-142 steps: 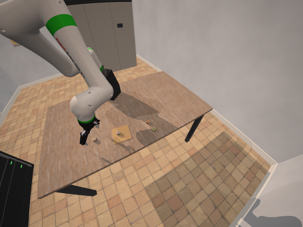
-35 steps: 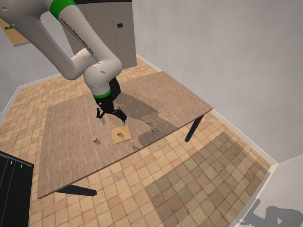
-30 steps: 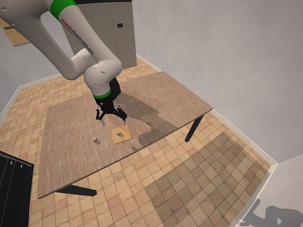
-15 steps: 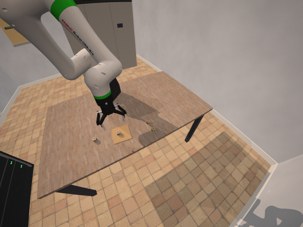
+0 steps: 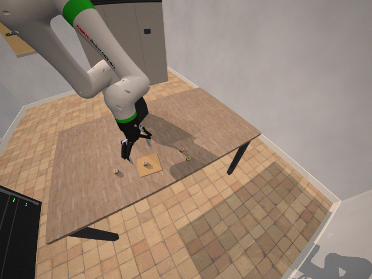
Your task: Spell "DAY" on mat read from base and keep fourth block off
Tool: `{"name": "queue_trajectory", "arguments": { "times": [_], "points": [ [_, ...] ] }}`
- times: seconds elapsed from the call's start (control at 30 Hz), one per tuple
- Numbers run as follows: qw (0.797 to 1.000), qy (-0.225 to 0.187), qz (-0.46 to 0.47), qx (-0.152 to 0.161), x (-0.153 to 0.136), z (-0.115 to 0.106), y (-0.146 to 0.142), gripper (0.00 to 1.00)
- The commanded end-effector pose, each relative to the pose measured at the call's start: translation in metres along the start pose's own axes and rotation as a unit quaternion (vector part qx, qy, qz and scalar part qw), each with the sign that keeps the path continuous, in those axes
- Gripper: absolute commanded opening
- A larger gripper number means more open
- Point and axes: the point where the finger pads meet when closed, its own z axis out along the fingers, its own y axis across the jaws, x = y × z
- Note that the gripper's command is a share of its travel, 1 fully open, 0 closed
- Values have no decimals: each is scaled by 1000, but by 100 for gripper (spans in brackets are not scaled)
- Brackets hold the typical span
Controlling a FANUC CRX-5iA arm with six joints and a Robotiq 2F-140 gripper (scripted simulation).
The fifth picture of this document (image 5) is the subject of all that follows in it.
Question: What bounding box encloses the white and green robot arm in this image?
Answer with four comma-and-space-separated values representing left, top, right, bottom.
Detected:
0, 0, 150, 132

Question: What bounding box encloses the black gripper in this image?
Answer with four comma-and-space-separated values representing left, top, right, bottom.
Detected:
121, 126, 152, 165

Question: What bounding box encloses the orange flat mat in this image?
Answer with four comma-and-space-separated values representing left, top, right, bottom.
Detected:
137, 153, 162, 177

